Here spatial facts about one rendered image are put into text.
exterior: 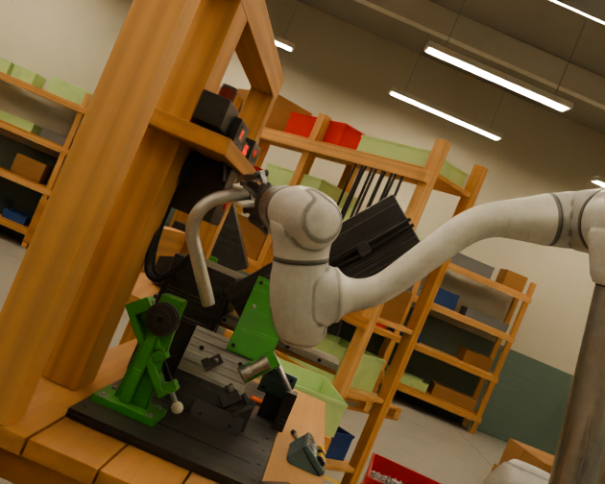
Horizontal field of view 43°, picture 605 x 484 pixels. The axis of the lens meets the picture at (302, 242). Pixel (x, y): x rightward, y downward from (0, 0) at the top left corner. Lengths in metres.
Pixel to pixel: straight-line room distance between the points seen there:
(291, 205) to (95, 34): 10.31
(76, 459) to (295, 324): 0.46
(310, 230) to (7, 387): 0.61
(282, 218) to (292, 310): 0.16
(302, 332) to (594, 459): 0.54
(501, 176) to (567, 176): 0.94
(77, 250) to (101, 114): 0.25
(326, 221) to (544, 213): 0.42
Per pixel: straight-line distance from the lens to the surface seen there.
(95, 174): 1.44
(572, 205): 1.52
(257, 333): 2.01
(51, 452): 1.50
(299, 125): 5.62
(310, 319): 1.38
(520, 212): 1.48
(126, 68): 1.46
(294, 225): 1.31
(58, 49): 11.63
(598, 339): 1.41
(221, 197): 1.68
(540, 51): 9.64
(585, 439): 1.43
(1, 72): 11.15
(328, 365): 2.13
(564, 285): 11.75
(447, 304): 10.72
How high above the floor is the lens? 1.37
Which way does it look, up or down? 1 degrees up
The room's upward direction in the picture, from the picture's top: 23 degrees clockwise
